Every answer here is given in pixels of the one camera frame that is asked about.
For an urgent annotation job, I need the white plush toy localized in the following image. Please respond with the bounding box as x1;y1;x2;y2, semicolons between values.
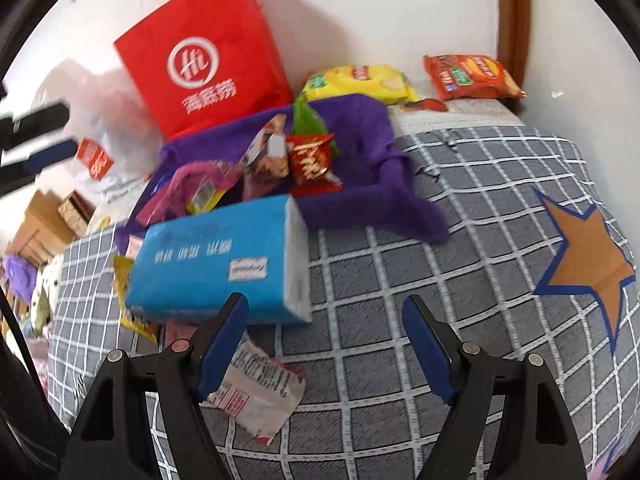
30;255;66;336

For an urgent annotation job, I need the purple towel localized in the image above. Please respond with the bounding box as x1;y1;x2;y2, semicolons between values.
117;94;451;256

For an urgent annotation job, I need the red and gold snack packet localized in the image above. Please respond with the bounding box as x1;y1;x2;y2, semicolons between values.
286;134;345;197

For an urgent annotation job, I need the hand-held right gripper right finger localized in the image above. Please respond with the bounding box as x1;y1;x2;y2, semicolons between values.
401;294;588;480

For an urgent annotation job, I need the yellow snack packet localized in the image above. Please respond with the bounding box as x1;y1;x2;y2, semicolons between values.
112;255;161;345

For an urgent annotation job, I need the white and red crumpled packet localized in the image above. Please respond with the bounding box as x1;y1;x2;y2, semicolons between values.
200;337;306;446

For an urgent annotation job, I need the blue tissue pack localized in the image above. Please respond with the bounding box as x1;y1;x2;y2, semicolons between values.
124;195;313;325

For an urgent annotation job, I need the wooden door frame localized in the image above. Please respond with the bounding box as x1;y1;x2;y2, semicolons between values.
495;0;532;106

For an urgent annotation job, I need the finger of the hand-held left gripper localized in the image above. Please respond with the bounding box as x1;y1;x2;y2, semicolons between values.
0;101;71;151
0;139;80;196

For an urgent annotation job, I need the grey checked blanket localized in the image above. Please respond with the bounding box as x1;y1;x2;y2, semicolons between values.
47;125;640;480

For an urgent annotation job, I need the magenta snack packet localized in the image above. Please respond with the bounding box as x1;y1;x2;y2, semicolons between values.
135;160;241;226

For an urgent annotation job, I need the pink printed snack packet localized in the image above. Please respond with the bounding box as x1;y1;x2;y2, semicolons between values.
240;114;291;178

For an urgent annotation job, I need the red paper bag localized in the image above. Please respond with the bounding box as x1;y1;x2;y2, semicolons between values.
114;0;296;143

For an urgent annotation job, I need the white plastic bag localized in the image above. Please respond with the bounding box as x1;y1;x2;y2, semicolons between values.
30;57;166;201

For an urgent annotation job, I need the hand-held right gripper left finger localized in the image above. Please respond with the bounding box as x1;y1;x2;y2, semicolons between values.
59;292;251;480

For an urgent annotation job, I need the wooden cabinet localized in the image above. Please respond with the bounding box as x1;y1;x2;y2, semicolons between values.
5;190;96;261

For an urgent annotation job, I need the light purple cloth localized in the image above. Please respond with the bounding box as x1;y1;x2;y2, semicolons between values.
2;255;38;301

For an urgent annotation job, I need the yellow chip bag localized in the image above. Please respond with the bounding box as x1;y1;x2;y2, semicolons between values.
299;64;421;106

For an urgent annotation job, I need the orange chip bag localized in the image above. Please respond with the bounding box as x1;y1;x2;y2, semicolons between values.
424;54;527;102

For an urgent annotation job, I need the green snack packet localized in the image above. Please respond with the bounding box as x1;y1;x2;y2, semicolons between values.
292;101;341;156

